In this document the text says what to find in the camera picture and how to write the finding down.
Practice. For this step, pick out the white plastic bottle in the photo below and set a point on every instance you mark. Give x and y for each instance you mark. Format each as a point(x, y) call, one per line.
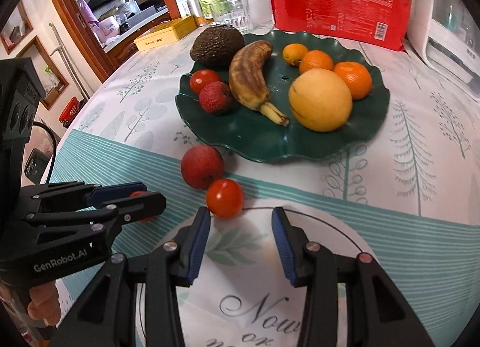
point(260, 11)

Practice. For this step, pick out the red lychee on table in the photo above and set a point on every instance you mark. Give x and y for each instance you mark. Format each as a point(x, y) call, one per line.
point(201, 166)

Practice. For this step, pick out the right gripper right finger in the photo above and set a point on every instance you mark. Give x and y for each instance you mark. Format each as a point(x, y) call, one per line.
point(377, 314)

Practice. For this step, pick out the left hand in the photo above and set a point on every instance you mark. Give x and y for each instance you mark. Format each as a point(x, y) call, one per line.
point(44, 304)

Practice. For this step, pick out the white appliance with clear lid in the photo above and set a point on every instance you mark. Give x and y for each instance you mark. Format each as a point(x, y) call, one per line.
point(446, 38)

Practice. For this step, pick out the clear drinking glass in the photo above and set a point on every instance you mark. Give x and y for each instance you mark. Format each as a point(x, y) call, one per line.
point(232, 12)

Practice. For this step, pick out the small metal tin can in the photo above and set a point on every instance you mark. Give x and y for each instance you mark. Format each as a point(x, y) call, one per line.
point(196, 11)

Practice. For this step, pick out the small red cherry tomato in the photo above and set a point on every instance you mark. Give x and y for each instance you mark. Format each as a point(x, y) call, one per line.
point(147, 215)

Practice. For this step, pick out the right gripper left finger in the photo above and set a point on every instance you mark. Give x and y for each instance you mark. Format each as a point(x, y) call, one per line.
point(104, 314)

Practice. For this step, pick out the dark avocado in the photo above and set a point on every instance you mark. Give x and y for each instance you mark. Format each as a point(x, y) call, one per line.
point(215, 47)

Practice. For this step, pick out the small orange kumquat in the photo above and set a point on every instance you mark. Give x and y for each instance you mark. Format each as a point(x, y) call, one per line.
point(293, 53)

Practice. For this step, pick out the yellow round pear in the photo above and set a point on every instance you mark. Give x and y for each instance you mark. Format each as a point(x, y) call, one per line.
point(320, 100)

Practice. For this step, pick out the red lychee on plate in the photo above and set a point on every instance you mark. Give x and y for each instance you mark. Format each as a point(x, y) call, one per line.
point(215, 97)

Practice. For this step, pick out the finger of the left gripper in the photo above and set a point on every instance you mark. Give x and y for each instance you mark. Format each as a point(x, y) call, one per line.
point(107, 219)
point(72, 195)

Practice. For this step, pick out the yellow tin box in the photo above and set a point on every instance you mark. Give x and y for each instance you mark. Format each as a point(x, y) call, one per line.
point(166, 33)

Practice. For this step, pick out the brown overripe banana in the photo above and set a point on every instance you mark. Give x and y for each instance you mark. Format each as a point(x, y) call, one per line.
point(247, 83)

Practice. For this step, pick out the cherry tomato near lychee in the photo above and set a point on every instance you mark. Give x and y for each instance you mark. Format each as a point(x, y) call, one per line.
point(225, 198)

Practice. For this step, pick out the white patterned tablecloth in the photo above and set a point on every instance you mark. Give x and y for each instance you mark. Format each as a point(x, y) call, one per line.
point(410, 196)

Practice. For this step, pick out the red paper cup package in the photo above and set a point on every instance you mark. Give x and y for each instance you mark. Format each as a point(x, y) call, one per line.
point(337, 2)

